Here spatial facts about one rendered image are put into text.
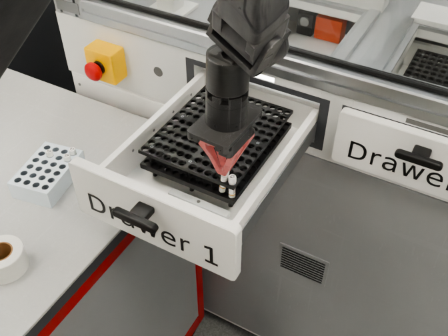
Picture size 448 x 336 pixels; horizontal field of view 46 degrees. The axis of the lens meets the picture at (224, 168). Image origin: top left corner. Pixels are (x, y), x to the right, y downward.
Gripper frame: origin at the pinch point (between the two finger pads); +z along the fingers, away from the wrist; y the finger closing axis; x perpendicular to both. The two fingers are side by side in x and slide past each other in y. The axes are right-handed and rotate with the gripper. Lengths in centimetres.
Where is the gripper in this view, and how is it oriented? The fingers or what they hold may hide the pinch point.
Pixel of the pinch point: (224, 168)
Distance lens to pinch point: 80.0
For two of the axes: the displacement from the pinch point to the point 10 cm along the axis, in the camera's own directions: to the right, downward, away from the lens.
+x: 8.5, 3.7, -3.6
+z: -0.3, 7.3, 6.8
